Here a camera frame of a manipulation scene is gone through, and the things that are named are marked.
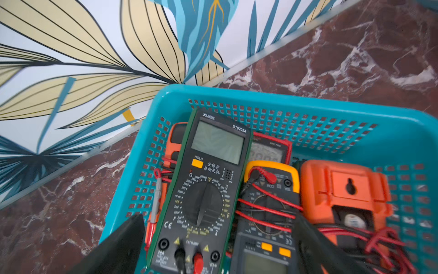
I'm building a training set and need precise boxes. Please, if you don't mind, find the orange multimeter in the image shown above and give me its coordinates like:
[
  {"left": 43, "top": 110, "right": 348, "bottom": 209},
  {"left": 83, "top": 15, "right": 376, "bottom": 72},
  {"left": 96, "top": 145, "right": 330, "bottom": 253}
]
[{"left": 145, "top": 122, "right": 187, "bottom": 251}]

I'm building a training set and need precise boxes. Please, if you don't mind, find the yellow multimeter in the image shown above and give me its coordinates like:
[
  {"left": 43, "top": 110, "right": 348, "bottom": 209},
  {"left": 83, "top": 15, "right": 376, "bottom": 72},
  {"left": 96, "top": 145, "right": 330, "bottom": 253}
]
[{"left": 229, "top": 161, "right": 303, "bottom": 274}]

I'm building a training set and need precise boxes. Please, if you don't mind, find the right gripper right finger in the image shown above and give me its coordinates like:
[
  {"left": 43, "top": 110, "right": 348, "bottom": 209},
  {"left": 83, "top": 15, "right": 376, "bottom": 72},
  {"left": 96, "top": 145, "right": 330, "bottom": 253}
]
[{"left": 292, "top": 214, "right": 371, "bottom": 274}]

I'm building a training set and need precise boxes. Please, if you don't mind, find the orange multimeter face down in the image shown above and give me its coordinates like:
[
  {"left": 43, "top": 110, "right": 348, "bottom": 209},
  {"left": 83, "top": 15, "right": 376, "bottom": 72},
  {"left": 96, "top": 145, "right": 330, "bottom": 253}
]
[{"left": 300, "top": 160, "right": 417, "bottom": 274}]

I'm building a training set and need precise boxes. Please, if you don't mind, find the teal plastic basket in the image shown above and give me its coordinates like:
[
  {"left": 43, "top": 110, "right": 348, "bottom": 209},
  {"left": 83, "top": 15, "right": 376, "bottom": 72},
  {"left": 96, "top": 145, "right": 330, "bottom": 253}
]
[{"left": 102, "top": 84, "right": 438, "bottom": 274}]

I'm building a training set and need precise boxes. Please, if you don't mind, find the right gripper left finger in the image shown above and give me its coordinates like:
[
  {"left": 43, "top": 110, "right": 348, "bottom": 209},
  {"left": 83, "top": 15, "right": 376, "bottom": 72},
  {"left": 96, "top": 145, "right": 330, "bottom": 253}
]
[{"left": 69, "top": 214, "right": 146, "bottom": 274}]

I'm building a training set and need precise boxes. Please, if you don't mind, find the green black dial multimeter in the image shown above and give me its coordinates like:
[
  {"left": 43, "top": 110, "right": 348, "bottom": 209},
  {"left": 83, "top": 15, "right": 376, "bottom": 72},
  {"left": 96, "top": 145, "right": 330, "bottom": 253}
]
[{"left": 147, "top": 108, "right": 253, "bottom": 274}]

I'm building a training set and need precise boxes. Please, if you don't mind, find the red multimeter with display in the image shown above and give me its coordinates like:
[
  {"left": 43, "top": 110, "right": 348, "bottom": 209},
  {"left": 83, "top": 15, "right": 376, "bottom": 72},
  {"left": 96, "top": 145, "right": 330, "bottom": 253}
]
[{"left": 248, "top": 132, "right": 293, "bottom": 164}]

